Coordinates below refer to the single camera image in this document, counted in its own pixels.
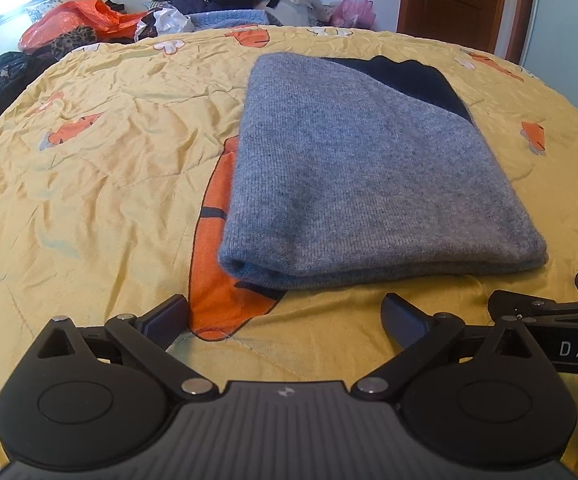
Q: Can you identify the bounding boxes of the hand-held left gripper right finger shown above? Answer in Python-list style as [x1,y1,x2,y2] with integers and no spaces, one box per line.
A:
[351,292,536,401]

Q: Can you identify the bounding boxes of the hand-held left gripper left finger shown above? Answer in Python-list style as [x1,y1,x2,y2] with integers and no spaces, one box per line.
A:
[36,294,220,401]

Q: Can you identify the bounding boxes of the grey and navy sweater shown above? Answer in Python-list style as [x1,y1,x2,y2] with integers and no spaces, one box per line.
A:
[217,52,550,291]

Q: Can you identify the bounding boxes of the yellow printed blanket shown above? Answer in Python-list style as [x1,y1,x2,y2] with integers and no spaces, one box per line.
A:
[0,25,578,472]

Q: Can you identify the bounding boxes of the leopard print cloth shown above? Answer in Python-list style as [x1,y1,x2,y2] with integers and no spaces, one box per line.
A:
[49,25,98,62]

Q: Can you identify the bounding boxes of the white plastic bag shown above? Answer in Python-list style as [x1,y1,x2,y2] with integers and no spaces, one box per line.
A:
[138,4,196,39]

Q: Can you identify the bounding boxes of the blue knit blanket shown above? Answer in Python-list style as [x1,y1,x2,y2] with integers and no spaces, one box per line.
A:
[189,8,271,32]

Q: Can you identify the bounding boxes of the brown wooden door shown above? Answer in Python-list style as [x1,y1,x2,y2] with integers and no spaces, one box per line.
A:
[396,0,510,54]

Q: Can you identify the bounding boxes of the pink plastic bag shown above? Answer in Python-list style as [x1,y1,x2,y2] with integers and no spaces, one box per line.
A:
[330,0,376,30]

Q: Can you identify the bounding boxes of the orange plastic bag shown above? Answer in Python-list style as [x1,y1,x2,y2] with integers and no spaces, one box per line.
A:
[19,0,151,54]

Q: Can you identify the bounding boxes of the floral grey white cloth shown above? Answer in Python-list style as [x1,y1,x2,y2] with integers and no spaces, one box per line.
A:
[24,0,68,24]

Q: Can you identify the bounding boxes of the pale blue bagged bedding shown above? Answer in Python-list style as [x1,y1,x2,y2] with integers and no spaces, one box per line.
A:
[268,0,331,27]

